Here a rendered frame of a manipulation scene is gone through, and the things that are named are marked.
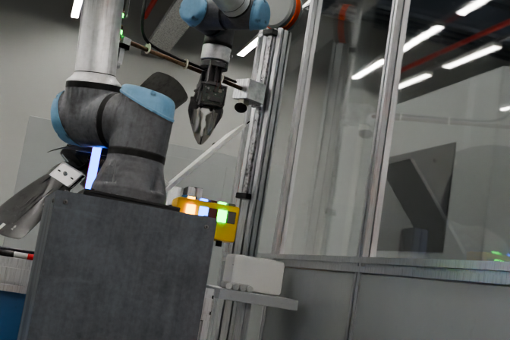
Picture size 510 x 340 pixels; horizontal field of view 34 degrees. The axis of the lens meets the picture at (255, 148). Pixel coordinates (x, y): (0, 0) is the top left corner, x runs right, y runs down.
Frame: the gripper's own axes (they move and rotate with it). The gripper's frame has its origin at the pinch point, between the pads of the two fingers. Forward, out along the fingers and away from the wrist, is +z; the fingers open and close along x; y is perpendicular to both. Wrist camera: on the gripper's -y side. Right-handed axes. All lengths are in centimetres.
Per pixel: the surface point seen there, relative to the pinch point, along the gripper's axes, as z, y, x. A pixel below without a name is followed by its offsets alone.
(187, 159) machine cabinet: -67, -583, 77
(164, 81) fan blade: -19.8, -31.5, -8.9
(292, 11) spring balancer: -63, -71, 35
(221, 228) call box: 21.6, 5.1, 8.4
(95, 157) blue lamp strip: 9.4, -0.3, -25.4
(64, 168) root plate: 10, -43, -33
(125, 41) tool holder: -31, -37, -22
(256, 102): -27, -70, 27
